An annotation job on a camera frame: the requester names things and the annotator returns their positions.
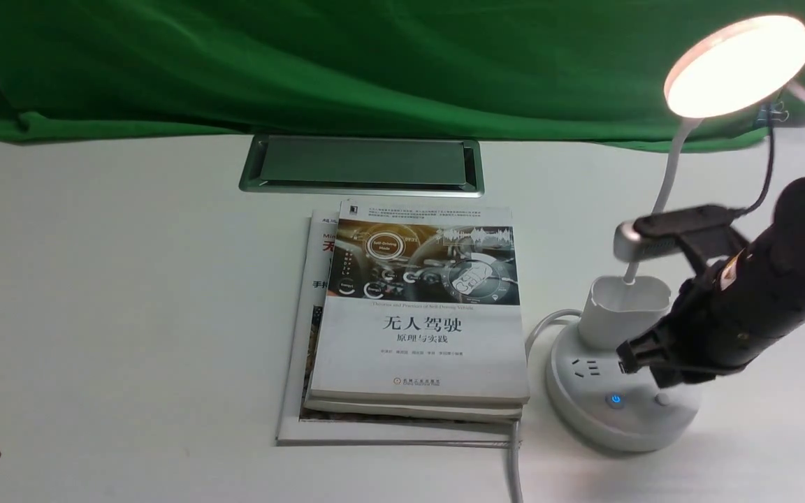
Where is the white lamp power cable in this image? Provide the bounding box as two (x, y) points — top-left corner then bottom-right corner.
(509, 308), (583, 503)

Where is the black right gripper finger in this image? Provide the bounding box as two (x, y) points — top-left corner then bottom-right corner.
(652, 360), (721, 389)

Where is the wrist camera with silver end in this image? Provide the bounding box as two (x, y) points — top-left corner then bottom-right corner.
(613, 204), (750, 276)

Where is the black camera cable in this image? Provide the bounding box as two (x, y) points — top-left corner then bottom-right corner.
(730, 105), (777, 219)

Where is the blue binder clip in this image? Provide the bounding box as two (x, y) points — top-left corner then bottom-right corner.
(754, 100), (791, 128)

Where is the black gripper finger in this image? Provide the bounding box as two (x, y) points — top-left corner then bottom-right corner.
(616, 316), (686, 374)

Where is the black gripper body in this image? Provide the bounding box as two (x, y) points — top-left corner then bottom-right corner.
(668, 177), (805, 372)

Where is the white desk lamp with sockets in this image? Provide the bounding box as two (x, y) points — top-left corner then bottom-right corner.
(546, 14), (805, 453)

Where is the bottom large white book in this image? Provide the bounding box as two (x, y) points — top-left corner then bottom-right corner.
(277, 210), (511, 449)

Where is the metal desk cable hatch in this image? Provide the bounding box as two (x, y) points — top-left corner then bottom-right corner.
(238, 133), (486, 198)

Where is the white self-driving book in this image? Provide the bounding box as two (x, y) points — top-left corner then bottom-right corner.
(310, 201), (530, 406)

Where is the green backdrop cloth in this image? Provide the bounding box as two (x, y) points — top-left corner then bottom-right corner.
(0, 1), (805, 152)

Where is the middle white book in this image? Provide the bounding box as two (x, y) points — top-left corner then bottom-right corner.
(303, 224), (523, 422)

